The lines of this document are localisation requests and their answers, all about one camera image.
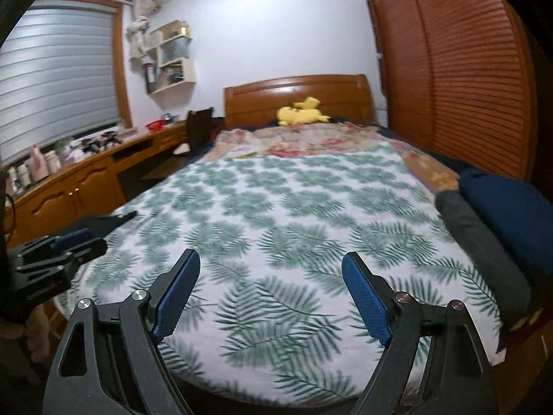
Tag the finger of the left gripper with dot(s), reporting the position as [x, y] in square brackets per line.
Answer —
[75, 238]
[85, 252]

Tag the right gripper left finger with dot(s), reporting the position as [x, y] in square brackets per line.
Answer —
[133, 378]

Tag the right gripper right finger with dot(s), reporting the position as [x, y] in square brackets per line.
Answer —
[398, 322]

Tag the navy blue suit jacket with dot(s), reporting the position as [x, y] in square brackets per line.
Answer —
[516, 213]

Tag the black garment on bed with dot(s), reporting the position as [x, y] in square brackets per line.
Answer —
[99, 225]

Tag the wooden desk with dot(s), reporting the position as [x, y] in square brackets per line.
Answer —
[88, 187]

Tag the pink bottle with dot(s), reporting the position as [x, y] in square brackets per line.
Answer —
[37, 165]

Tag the grey folded garment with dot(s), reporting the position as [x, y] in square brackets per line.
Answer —
[507, 283]

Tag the leaf pattern bed sheet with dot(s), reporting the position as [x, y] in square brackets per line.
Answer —
[270, 319]

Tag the red basket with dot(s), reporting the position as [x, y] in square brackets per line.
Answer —
[155, 126]

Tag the grey window blind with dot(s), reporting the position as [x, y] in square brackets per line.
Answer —
[57, 75]

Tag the dark wooden chair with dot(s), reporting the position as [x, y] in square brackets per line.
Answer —
[198, 132]

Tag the wooden headboard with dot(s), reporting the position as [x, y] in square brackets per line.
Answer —
[254, 105]

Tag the yellow plush toy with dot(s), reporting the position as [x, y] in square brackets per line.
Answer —
[301, 113]

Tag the white hanging plush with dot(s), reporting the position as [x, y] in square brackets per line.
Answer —
[136, 31]

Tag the wooden louvered wardrobe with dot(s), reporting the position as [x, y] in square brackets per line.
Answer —
[458, 80]

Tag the white wall shelf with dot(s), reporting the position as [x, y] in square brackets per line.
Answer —
[168, 62]

